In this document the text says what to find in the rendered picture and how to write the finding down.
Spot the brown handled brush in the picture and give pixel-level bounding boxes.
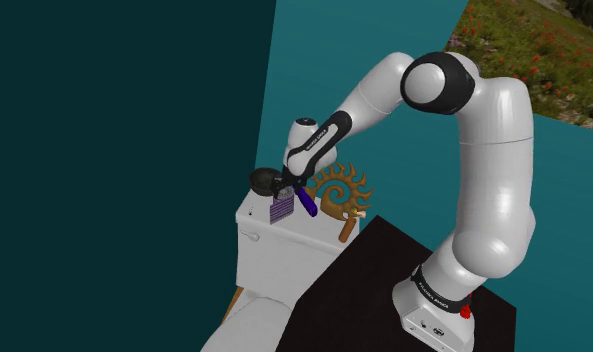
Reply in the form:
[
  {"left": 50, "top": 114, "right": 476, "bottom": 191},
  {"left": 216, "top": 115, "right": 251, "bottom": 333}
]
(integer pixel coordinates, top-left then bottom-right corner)
[{"left": 337, "top": 206, "right": 368, "bottom": 244}]

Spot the purple striped flat square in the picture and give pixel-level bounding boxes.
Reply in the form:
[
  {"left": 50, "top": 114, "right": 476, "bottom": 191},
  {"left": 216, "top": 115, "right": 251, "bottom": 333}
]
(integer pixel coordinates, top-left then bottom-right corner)
[{"left": 268, "top": 195, "right": 296, "bottom": 225}]

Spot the black robot stand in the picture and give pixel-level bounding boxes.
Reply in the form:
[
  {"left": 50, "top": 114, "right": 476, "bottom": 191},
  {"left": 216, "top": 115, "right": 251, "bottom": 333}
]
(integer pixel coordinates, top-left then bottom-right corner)
[{"left": 275, "top": 215, "right": 518, "bottom": 352}]

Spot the black bowl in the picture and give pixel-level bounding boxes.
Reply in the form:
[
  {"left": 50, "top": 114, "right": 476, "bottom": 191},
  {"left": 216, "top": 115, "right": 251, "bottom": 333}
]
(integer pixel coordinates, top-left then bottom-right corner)
[{"left": 248, "top": 167, "right": 283, "bottom": 198}]

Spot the brown spiral sun ornament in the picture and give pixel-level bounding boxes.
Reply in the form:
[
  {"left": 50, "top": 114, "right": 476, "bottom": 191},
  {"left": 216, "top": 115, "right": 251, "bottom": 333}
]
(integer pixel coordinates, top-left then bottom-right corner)
[{"left": 306, "top": 162, "right": 375, "bottom": 222}]

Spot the blue cylindrical handle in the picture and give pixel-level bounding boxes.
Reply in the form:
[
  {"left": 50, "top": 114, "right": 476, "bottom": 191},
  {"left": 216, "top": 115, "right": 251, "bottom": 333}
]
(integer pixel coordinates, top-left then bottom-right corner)
[{"left": 295, "top": 186, "right": 319, "bottom": 219}]

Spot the white toilet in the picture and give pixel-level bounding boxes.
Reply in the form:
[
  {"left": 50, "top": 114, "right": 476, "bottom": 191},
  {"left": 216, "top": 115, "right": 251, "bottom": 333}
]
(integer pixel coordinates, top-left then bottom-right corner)
[{"left": 200, "top": 188, "right": 362, "bottom": 352}]

